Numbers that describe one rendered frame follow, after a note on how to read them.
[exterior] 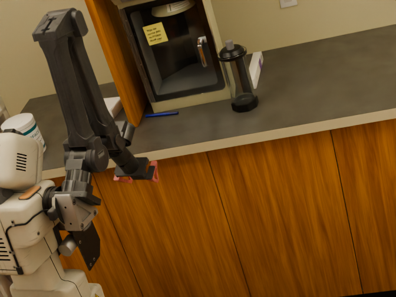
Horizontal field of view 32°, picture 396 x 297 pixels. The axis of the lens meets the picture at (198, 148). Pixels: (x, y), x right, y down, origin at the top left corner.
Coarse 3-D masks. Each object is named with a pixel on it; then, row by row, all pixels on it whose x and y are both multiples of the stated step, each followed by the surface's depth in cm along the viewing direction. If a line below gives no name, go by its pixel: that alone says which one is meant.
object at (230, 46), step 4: (228, 40) 247; (232, 40) 246; (228, 44) 246; (232, 44) 246; (236, 44) 250; (224, 48) 249; (228, 48) 247; (232, 48) 247; (236, 48) 246; (240, 48) 246; (220, 52) 248; (224, 52) 246; (228, 52) 245; (232, 52) 245; (236, 52) 245; (240, 52) 245; (220, 56) 247; (224, 56) 246; (228, 56) 245; (232, 56) 245
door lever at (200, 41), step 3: (201, 39) 255; (198, 42) 256; (201, 42) 254; (198, 45) 251; (201, 45) 251; (198, 48) 252; (201, 48) 252; (201, 51) 252; (201, 54) 253; (201, 57) 254; (204, 57) 254; (204, 60) 254; (204, 63) 255; (204, 66) 255
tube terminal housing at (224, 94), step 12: (144, 0) 251; (204, 0) 249; (216, 24) 264; (216, 36) 259; (216, 48) 258; (192, 96) 270; (204, 96) 269; (216, 96) 268; (228, 96) 268; (156, 108) 274; (168, 108) 274
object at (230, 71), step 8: (224, 64) 248; (232, 64) 246; (240, 64) 247; (224, 72) 252; (232, 72) 248; (240, 72) 248; (248, 72) 251; (232, 80) 250; (240, 80) 249; (248, 80) 251; (232, 88) 252; (240, 88) 251; (248, 88) 252; (232, 96) 255; (240, 96) 253; (248, 96) 253; (240, 104) 254
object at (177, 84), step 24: (168, 0) 249; (192, 0) 248; (144, 24) 255; (168, 24) 254; (192, 24) 253; (144, 48) 260; (168, 48) 259; (192, 48) 258; (168, 72) 264; (192, 72) 263; (216, 72) 262; (168, 96) 269
